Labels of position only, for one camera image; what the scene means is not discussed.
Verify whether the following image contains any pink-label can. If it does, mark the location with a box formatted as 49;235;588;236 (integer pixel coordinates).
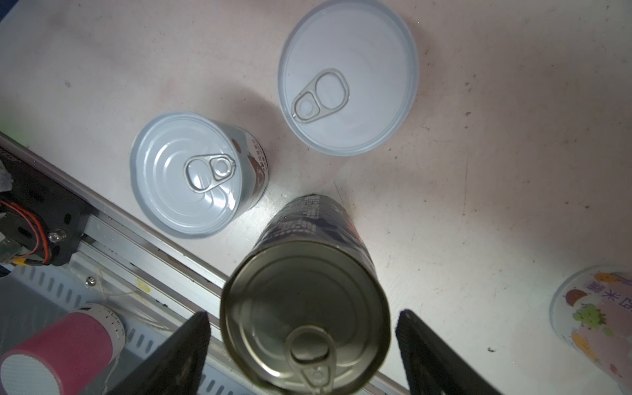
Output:
549;265;631;394

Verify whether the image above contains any teal can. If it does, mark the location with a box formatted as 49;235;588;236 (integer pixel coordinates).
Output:
277;1;420;156
130;112;269;239

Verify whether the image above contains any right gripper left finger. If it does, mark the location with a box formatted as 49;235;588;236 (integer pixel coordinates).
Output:
109;311;212;394

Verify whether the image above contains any teal can front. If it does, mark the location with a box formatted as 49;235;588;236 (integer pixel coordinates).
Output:
130;112;269;239

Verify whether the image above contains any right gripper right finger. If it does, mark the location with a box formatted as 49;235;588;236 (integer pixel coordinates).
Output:
396;309;500;395

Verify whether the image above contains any chopped tomato can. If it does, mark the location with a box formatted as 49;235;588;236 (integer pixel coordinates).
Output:
220;194;391;394

